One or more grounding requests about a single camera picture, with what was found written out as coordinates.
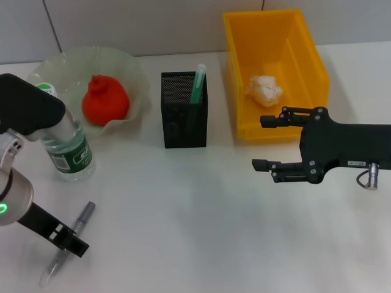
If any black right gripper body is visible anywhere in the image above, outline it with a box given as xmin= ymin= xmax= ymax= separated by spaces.
xmin=299 ymin=106 xmax=391 ymax=185

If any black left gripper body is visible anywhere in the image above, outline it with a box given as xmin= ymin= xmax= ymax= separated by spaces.
xmin=16 ymin=201 xmax=67 ymax=242

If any silver glitter pen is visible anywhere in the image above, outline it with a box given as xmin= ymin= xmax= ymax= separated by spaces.
xmin=39 ymin=201 xmax=97 ymax=289

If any white paper ball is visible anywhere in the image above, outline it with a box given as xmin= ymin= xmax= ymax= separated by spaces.
xmin=246 ymin=74 xmax=283 ymax=107

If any clear water bottle green label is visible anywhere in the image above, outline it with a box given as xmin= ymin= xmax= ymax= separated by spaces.
xmin=35 ymin=82 xmax=96 ymax=183

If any mint green pen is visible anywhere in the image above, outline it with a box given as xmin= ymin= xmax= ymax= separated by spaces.
xmin=189 ymin=63 xmax=208 ymax=104

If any red-orange toy orange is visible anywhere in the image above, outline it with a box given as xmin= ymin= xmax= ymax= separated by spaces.
xmin=81 ymin=74 xmax=131 ymax=126

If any black mesh pen holder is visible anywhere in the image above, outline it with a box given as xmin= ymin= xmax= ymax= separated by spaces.
xmin=161 ymin=70 xmax=209 ymax=150

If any translucent wavy fruit plate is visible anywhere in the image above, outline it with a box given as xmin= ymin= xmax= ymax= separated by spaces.
xmin=26 ymin=46 xmax=151 ymax=137

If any yellow plastic bin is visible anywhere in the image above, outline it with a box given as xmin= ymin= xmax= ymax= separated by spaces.
xmin=222 ymin=8 xmax=331 ymax=143

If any right gripper cable with plug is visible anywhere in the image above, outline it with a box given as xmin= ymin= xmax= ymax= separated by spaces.
xmin=356 ymin=163 xmax=381 ymax=190

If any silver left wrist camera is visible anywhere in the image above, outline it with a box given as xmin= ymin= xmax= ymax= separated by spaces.
xmin=0 ymin=73 xmax=74 ymax=144

